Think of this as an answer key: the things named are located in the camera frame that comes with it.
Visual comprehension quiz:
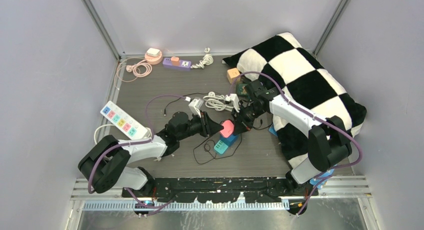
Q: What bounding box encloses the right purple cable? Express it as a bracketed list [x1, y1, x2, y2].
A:
[228, 71, 364, 216]

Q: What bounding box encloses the orange small plug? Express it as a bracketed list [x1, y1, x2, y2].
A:
[170, 56, 180, 65]

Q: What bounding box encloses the blue cube socket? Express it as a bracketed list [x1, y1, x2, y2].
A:
[220, 134, 238, 147]

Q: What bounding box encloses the pink plug adapter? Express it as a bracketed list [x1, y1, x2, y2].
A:
[219, 120, 234, 138]

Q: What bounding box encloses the checkered black white pillow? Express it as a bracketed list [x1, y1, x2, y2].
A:
[222, 32, 368, 169]

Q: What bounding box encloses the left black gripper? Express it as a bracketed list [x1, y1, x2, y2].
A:
[177, 110, 223, 141]

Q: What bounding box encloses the white thick coiled cable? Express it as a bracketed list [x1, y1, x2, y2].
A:
[202, 91, 234, 112]

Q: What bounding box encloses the pink coiled cable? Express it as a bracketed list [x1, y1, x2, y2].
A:
[113, 57, 153, 90]

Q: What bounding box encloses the dark green cube socket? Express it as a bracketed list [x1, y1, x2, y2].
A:
[236, 83, 248, 97]

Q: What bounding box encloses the pink round socket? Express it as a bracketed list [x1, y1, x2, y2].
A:
[144, 50, 163, 65]

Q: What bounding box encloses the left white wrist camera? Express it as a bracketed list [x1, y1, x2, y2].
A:
[188, 98, 204, 116]

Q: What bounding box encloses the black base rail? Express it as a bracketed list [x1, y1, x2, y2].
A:
[132, 177, 313, 203]

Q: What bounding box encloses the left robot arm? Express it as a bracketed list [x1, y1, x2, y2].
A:
[77, 111, 224, 197]

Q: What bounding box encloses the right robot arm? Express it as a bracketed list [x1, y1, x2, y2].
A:
[227, 80, 353, 195]

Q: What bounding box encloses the orange cube socket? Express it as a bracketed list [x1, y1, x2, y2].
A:
[226, 68, 240, 84]

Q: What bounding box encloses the teal usb power strip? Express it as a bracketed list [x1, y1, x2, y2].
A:
[214, 140, 229, 155]

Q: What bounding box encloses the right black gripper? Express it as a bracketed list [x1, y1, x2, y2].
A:
[231, 102, 266, 135]

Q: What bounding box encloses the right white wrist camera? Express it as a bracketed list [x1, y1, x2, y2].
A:
[224, 93, 240, 112]

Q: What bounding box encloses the white charger block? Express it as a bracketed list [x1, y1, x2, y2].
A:
[146, 48, 161, 57]

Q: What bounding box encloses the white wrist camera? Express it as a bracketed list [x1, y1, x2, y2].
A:
[188, 98, 204, 116]
[224, 93, 240, 112]

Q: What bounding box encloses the purple power strip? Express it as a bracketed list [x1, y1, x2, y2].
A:
[162, 57, 192, 71]

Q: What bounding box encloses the white colourful power strip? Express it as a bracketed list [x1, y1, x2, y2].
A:
[100, 101, 150, 140]

